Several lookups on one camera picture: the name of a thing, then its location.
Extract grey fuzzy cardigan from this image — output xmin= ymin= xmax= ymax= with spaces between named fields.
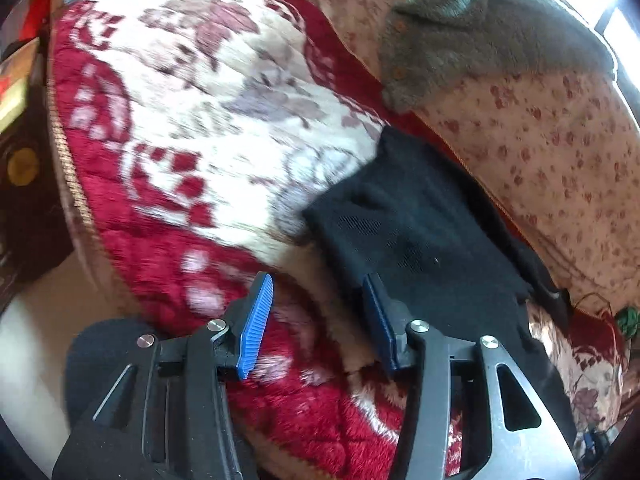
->
xmin=377 ymin=0 xmax=618 ymax=113

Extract beige floral quilt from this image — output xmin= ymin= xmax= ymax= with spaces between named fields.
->
xmin=272 ymin=0 xmax=640 ymax=321

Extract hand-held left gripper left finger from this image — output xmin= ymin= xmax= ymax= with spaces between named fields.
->
xmin=52 ymin=271 xmax=275 ymax=480

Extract green yarn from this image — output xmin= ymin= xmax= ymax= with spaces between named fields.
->
xmin=614 ymin=305 xmax=640 ymax=341

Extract yellow red box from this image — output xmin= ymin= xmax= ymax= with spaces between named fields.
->
xmin=0 ymin=40 xmax=43 ymax=131

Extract black pants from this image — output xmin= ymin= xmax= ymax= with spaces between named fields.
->
xmin=302 ymin=125 xmax=581 ymax=461

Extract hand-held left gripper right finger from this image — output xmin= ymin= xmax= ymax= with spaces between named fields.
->
xmin=361 ymin=274 xmax=582 ymax=480

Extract dark wooden furniture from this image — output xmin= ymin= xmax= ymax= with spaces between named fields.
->
xmin=0 ymin=10 xmax=76 ymax=301

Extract red white floral blanket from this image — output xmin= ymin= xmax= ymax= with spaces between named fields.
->
xmin=47 ymin=0 xmax=631 ymax=478

